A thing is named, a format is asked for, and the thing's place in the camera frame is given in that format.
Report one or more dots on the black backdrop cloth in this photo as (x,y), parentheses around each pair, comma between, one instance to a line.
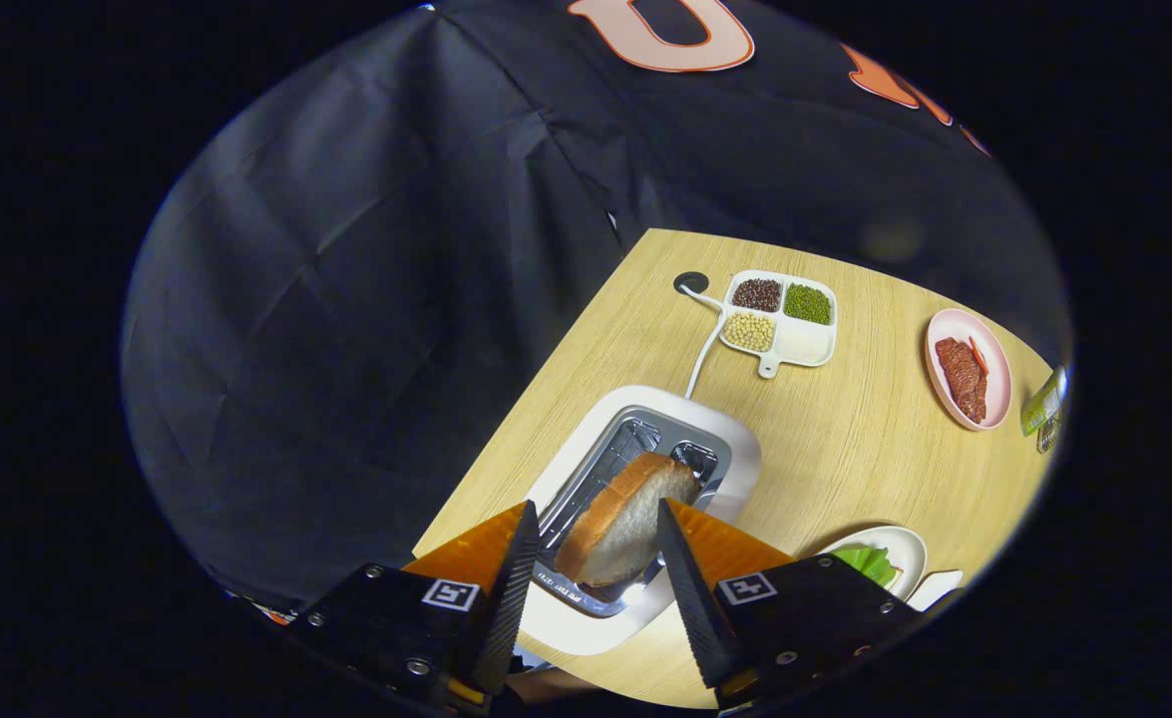
(346,299)

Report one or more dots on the thick toast bread slice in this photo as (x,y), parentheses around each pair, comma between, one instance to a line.
(625,519)

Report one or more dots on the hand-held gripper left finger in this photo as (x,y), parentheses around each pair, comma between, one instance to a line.
(416,618)

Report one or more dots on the pile of green beans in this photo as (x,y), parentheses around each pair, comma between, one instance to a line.
(807,304)

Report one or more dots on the green lettuce leaf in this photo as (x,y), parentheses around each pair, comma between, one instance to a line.
(870,564)

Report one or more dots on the curved white dish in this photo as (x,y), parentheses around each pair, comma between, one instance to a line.
(937,586)

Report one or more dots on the round white plate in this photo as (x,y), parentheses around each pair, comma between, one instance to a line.
(907,548)

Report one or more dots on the pile of brown beans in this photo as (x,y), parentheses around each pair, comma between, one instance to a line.
(756,295)

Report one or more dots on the white toaster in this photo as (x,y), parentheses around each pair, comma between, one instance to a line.
(737,449)

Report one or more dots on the white divided dish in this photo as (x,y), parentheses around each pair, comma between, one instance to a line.
(807,341)

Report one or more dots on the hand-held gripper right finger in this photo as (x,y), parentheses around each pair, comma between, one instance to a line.
(805,613)

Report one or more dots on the red bacon strip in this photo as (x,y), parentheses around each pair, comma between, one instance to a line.
(978,355)

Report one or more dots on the green and silver bottle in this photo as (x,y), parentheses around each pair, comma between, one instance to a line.
(1042,404)

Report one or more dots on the pile of yellow beans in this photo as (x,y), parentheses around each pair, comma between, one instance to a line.
(749,331)

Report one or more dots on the brown meat piece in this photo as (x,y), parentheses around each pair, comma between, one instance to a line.
(960,384)

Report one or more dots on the pink plate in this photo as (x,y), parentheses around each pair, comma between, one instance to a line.
(999,389)

